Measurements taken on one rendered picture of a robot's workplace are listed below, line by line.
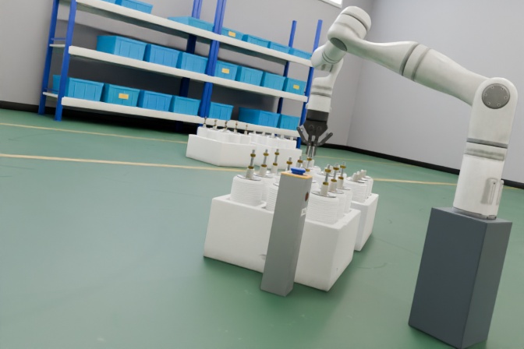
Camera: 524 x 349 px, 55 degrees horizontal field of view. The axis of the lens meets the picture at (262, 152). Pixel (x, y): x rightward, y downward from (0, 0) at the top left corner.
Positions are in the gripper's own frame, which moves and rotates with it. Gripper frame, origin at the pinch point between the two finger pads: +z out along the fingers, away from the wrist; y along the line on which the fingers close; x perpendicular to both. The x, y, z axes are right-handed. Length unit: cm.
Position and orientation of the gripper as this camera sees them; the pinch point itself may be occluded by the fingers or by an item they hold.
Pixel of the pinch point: (310, 151)
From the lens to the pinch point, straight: 172.1
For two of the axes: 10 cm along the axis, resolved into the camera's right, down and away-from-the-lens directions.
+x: 0.9, -0.7, 9.9
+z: -1.7, 9.8, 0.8
